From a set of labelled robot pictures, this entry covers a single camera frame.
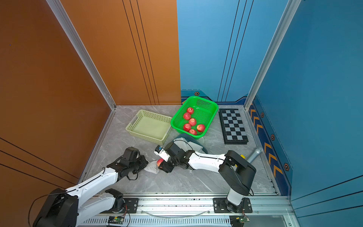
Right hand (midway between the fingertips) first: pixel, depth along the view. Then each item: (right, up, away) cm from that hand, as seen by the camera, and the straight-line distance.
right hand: (162, 163), depth 83 cm
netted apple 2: (+18, +17, +14) cm, 29 cm away
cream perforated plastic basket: (-13, +20, +23) cm, 34 cm away
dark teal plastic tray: (+16, +13, +11) cm, 24 cm away
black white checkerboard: (+48, +21, +20) cm, 56 cm away
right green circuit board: (+40, -25, -13) cm, 49 cm away
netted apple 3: (-5, -1, -2) cm, 5 cm away
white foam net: (+14, +12, -12) cm, 22 cm away
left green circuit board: (-22, -26, -11) cm, 36 cm away
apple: (+14, +20, +17) cm, 30 cm away
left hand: (-9, 0, +6) cm, 10 cm away
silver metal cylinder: (+59, +4, +6) cm, 60 cm away
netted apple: (+18, +24, +21) cm, 37 cm away
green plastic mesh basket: (+21, +28, +29) cm, 45 cm away
